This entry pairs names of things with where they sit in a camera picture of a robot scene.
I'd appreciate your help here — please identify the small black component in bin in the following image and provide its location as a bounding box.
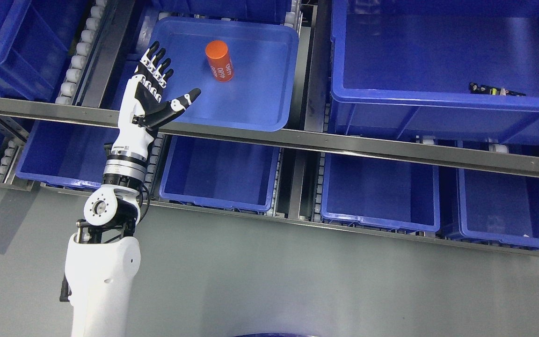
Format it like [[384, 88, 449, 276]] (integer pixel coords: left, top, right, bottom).
[[468, 82, 526, 97]]

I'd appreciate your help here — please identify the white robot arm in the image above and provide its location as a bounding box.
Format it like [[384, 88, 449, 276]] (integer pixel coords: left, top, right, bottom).
[[60, 41, 201, 337]]

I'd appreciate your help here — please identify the shallow blue tray bin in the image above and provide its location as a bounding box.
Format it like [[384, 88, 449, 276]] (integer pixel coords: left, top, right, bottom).
[[150, 16, 298, 132]]

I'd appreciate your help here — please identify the blue bin lower middle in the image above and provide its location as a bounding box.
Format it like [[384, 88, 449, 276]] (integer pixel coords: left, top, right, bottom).
[[159, 136, 279, 213]]

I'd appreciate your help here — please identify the blue bin lower left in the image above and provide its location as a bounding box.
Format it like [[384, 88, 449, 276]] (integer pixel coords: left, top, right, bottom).
[[15, 121, 118, 190]]

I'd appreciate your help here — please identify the large blue bin upper right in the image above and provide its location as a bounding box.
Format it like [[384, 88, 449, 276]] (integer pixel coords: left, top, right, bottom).
[[330, 0, 539, 146]]

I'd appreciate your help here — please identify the orange cylindrical capacitor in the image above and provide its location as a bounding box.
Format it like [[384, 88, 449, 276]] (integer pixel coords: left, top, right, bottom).
[[205, 40, 234, 82]]

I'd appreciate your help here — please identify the blue bin lower centre right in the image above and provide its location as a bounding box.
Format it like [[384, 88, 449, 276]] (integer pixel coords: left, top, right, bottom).
[[320, 154, 441, 233]]

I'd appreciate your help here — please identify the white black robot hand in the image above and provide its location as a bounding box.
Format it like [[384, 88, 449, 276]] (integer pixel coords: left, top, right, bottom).
[[118, 41, 202, 152]]

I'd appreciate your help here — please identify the blue bin upper left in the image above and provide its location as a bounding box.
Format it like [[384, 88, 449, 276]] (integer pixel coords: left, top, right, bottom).
[[0, 0, 92, 102]]

